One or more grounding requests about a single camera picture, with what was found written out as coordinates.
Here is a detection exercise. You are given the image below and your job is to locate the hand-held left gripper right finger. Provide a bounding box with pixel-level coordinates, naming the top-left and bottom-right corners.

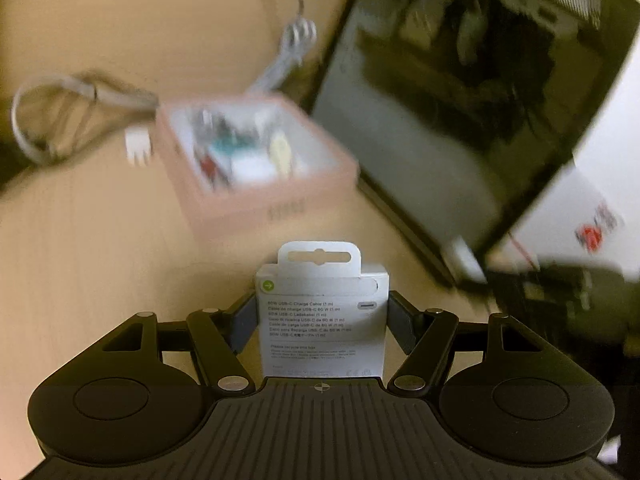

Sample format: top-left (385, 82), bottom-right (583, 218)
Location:
top-left (387, 290), bottom-right (547, 394)

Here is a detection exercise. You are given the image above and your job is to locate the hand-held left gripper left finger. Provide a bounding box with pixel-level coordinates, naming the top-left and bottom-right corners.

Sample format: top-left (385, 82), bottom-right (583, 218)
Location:
top-left (102, 291), bottom-right (259, 394)

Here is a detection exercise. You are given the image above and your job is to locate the white cable packaging box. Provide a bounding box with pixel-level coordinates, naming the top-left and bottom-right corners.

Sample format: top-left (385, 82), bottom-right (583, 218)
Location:
top-left (254, 241), bottom-right (391, 379)

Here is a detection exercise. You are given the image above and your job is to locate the pink cardboard box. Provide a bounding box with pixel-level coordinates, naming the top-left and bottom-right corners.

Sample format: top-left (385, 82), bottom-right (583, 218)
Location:
top-left (155, 93), bottom-right (360, 239)

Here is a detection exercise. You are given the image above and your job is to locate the white carton with red print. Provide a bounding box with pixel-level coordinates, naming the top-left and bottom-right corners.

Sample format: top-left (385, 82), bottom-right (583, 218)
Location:
top-left (504, 159), bottom-right (640, 282)

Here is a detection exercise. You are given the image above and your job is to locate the white cosmetic tube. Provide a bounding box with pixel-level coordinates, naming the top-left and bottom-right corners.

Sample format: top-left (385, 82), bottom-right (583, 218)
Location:
top-left (269, 131), bottom-right (295, 177)

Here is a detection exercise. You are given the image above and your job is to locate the black computer monitor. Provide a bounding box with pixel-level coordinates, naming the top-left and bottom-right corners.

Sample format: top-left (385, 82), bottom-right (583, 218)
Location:
top-left (304, 0), bottom-right (640, 292)

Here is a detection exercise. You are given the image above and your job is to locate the white cable plug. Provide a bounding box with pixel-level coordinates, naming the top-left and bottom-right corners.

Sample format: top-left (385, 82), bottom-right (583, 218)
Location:
top-left (124, 128), bottom-right (153, 167)

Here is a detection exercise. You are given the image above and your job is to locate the white bundled cable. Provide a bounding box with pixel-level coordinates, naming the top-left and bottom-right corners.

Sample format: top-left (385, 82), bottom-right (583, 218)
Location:
top-left (249, 0), bottom-right (319, 97)

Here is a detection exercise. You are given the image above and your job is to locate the white looped cable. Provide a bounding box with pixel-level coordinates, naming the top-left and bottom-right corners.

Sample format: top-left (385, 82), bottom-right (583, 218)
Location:
top-left (10, 73), bottom-right (162, 164)

